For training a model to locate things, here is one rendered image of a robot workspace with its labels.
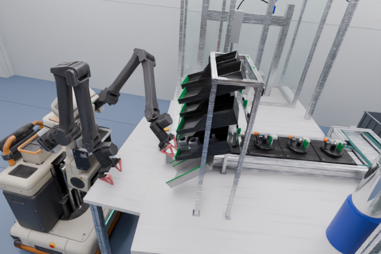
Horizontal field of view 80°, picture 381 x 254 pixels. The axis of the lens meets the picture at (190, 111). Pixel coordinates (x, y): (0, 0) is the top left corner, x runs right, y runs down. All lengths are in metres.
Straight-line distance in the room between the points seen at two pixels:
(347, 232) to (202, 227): 0.68
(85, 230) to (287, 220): 1.43
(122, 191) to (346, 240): 1.18
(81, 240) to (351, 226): 1.69
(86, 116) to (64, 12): 3.49
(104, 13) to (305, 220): 3.74
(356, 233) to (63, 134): 1.44
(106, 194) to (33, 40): 4.03
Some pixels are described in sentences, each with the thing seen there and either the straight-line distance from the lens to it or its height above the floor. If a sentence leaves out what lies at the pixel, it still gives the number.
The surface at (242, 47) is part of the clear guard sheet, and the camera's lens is 2.77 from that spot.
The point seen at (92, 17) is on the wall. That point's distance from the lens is 4.24.
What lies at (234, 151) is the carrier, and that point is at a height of 0.97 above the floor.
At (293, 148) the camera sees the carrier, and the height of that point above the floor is 0.99.
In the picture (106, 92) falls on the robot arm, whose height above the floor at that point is 1.29.
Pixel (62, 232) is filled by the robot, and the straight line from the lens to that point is 2.12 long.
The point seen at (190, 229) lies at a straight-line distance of 1.31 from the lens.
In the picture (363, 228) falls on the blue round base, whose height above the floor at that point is 1.07.
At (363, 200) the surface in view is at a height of 1.20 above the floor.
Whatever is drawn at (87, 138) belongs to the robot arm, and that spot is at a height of 1.27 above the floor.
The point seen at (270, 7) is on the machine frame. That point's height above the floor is 1.80.
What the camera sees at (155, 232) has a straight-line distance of 1.30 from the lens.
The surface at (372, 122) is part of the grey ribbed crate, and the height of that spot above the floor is 0.80.
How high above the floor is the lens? 1.98
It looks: 31 degrees down
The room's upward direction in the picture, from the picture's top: 5 degrees clockwise
